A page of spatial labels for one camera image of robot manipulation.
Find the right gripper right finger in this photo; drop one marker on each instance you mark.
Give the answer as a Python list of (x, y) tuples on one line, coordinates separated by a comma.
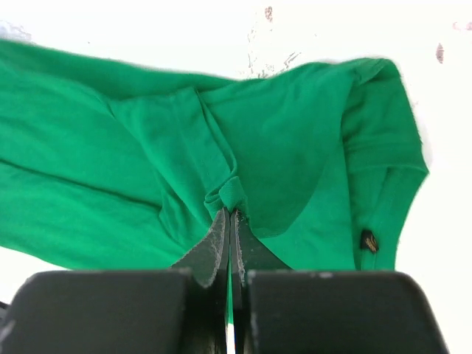
[(247, 253)]

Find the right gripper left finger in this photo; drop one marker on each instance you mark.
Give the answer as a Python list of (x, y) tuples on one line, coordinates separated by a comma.
[(206, 318)]

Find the green t shirt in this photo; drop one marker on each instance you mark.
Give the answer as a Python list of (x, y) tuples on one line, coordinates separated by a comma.
[(106, 165)]

